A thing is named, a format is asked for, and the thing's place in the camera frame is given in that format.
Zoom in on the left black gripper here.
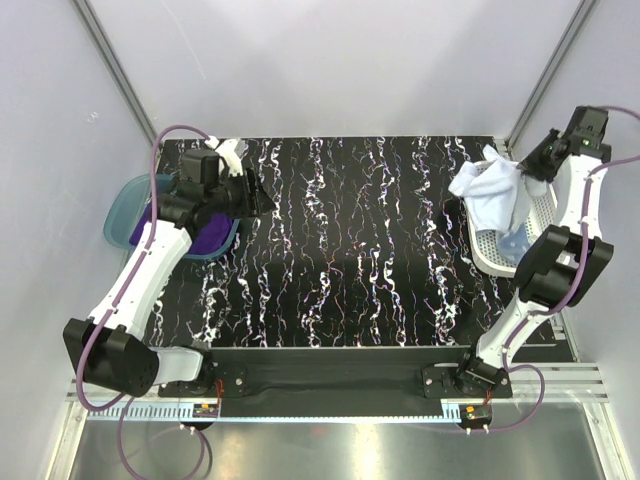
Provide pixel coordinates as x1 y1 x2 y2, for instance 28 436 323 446
206 167 276 219

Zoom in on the light blue towel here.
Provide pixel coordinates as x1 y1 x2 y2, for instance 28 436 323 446
448 145 548 265

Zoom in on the purple towel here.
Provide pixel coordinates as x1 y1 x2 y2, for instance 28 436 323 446
128 202 239 260

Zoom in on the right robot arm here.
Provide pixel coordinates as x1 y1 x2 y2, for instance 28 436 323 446
451 106 614 397

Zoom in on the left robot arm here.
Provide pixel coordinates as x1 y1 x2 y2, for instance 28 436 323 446
63 139 275 399

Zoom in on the white plastic basket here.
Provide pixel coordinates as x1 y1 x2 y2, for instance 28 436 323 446
460 157 557 278

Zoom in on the teal translucent tray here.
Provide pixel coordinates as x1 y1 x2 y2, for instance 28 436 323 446
102 173 241 261

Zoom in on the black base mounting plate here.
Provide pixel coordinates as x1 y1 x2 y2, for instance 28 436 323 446
159 346 513 421

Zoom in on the left connector board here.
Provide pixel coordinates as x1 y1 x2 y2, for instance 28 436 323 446
192 403 220 418

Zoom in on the connector board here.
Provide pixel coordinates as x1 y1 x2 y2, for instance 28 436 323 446
192 403 220 418
461 403 493 423

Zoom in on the right connector board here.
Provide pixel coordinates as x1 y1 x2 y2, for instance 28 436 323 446
461 403 493 423

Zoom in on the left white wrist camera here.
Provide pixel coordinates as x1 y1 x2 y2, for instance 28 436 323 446
205 136 245 177

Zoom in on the right aluminium corner post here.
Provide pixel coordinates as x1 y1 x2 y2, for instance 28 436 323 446
504 0 599 149

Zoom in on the aluminium corner post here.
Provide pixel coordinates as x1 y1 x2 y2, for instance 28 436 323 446
504 0 599 149
70 0 157 145

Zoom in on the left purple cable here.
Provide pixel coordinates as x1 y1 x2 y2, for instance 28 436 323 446
73 124 219 479

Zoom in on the aluminium rail frame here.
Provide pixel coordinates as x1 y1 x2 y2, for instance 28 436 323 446
46 359 634 479

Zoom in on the left aluminium corner post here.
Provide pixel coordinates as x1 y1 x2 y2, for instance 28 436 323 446
70 0 157 145

